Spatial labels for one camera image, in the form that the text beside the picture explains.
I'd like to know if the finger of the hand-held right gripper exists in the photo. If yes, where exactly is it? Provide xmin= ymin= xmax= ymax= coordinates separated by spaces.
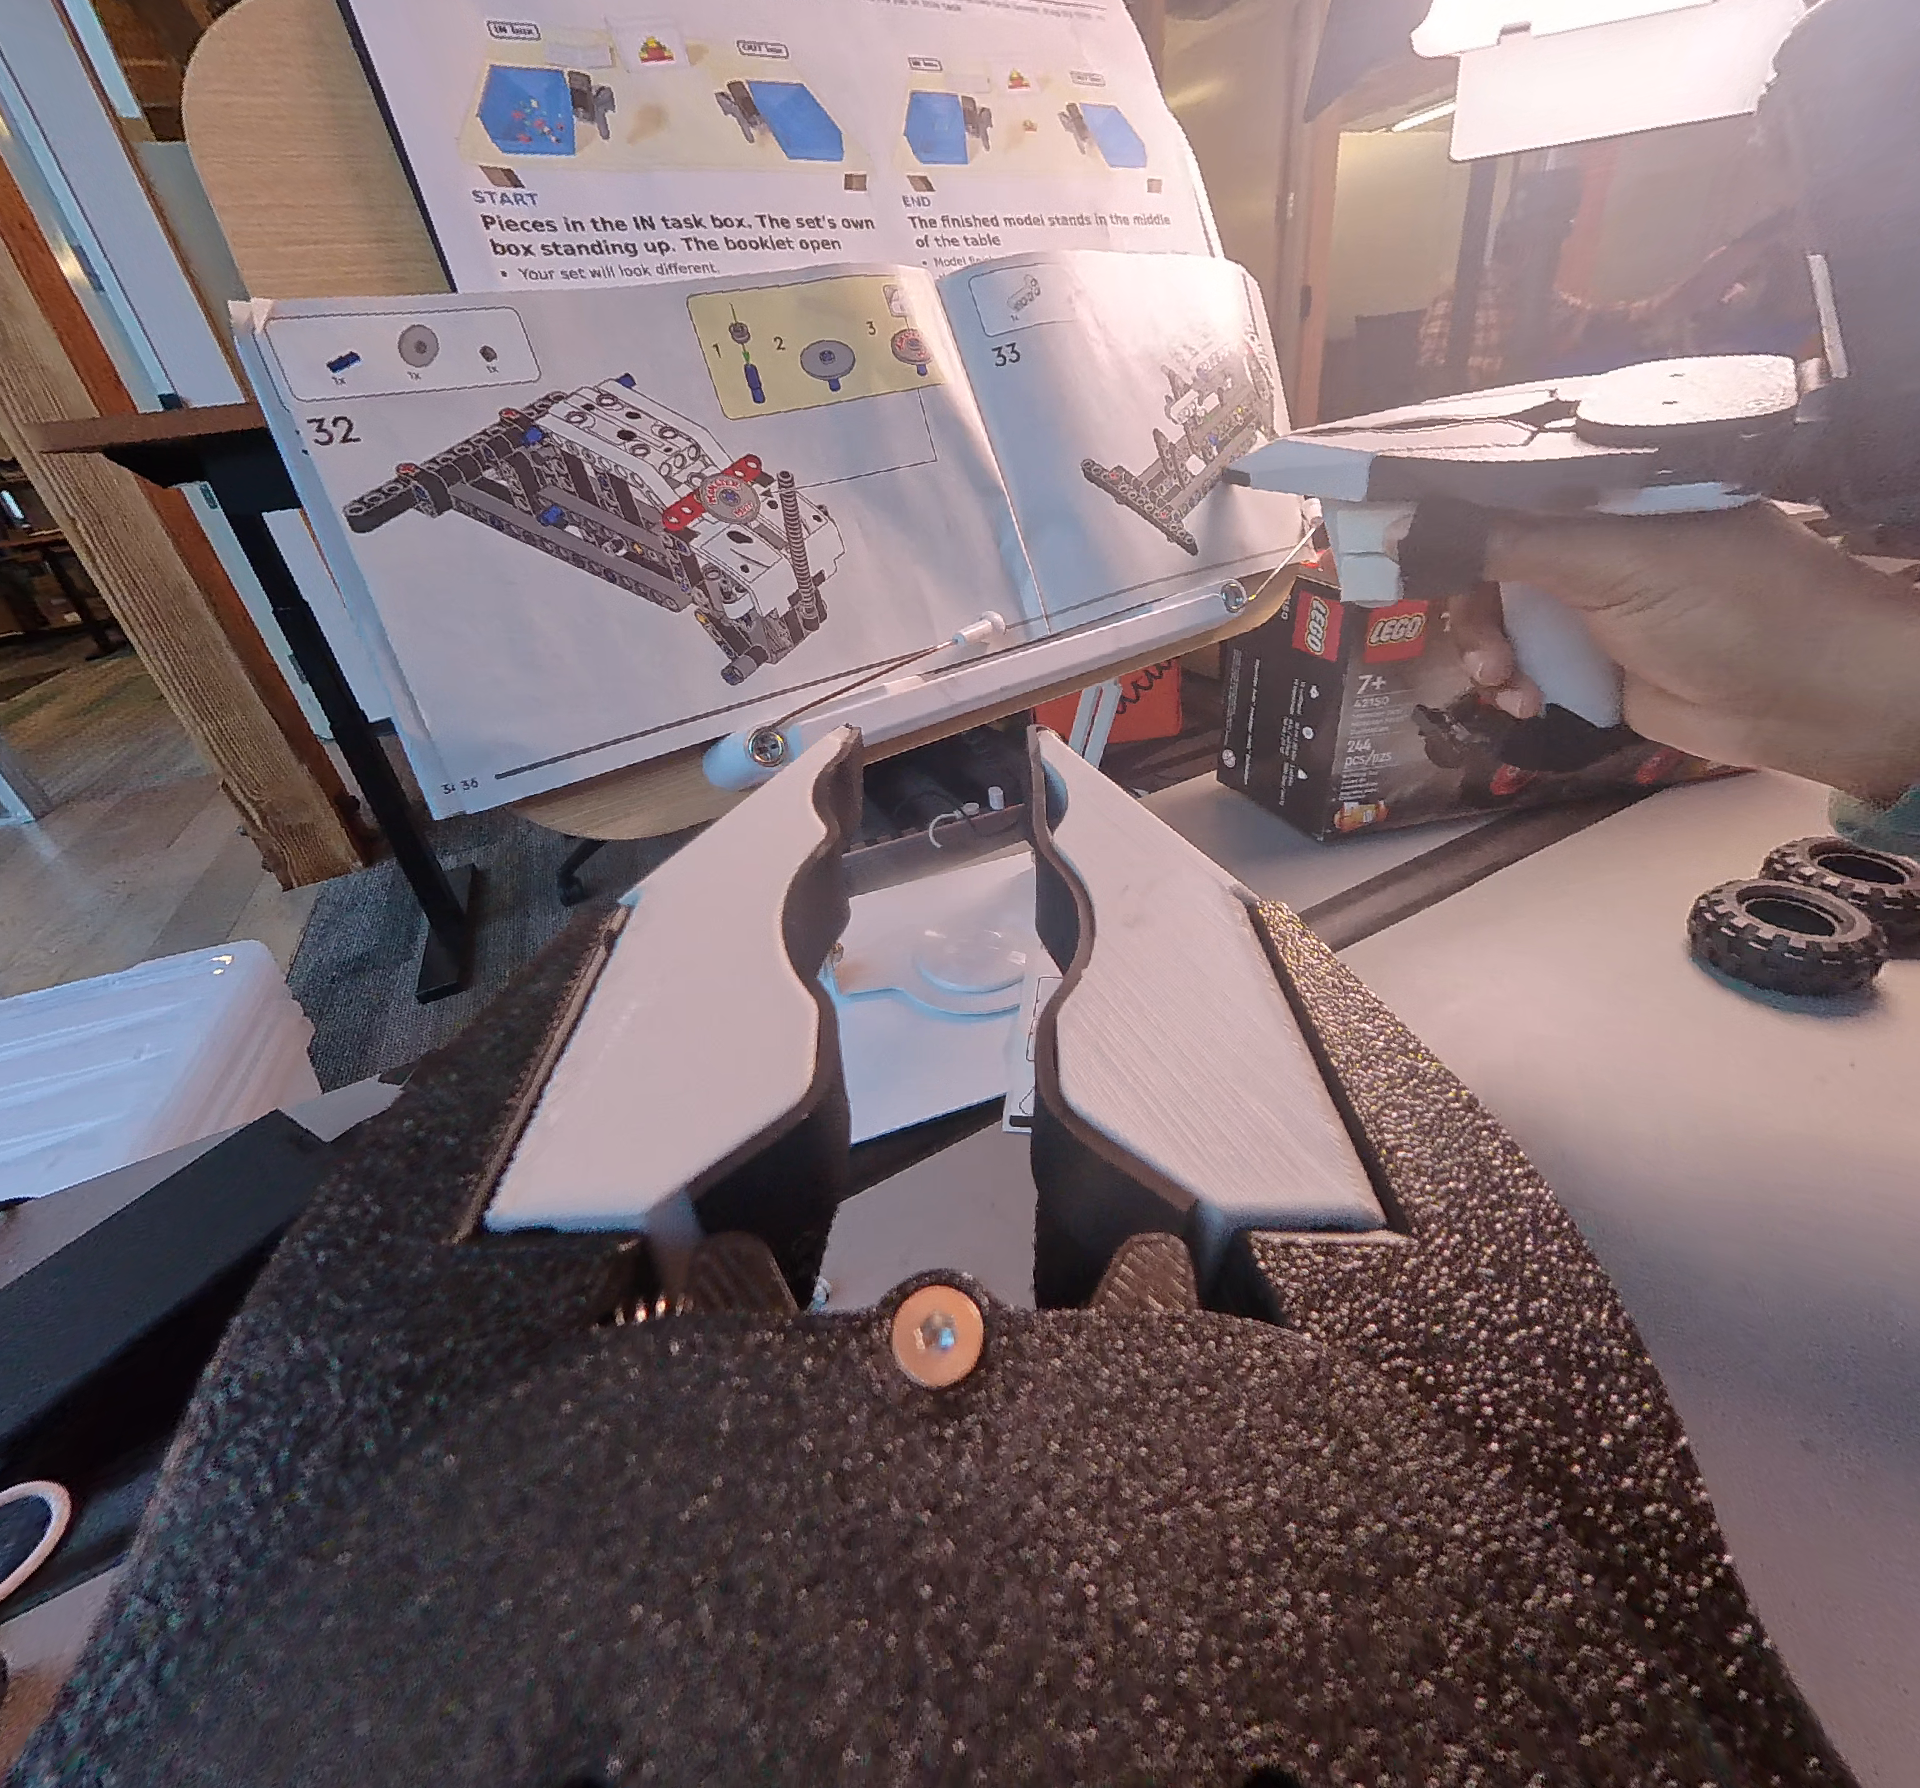
xmin=1235 ymin=413 xmax=1792 ymax=611
xmin=1292 ymin=354 xmax=1812 ymax=439

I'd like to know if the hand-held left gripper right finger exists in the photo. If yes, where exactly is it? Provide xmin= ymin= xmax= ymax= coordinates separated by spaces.
xmin=1025 ymin=731 xmax=1399 ymax=1294

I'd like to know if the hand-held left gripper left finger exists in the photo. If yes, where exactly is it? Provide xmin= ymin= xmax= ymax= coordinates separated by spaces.
xmin=479 ymin=731 xmax=869 ymax=1288

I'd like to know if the instruction booklet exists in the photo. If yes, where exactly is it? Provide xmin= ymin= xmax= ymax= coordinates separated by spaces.
xmin=235 ymin=250 xmax=1316 ymax=826

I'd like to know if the person's right hand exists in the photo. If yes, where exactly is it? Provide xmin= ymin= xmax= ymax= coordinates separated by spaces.
xmin=1454 ymin=495 xmax=1920 ymax=798

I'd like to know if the black toy set box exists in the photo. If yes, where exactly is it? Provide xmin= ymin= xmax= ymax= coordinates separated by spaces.
xmin=1215 ymin=565 xmax=1704 ymax=849

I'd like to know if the black toy tyre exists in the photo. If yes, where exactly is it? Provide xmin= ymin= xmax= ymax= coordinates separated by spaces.
xmin=1765 ymin=832 xmax=1920 ymax=959
xmin=1687 ymin=877 xmax=1890 ymax=1006

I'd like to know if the white plastic storage box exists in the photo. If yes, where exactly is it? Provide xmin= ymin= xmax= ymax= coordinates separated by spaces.
xmin=0 ymin=943 xmax=332 ymax=1209

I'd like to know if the wooden table with black legs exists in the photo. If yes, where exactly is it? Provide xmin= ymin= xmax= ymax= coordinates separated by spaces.
xmin=23 ymin=388 xmax=484 ymax=1006

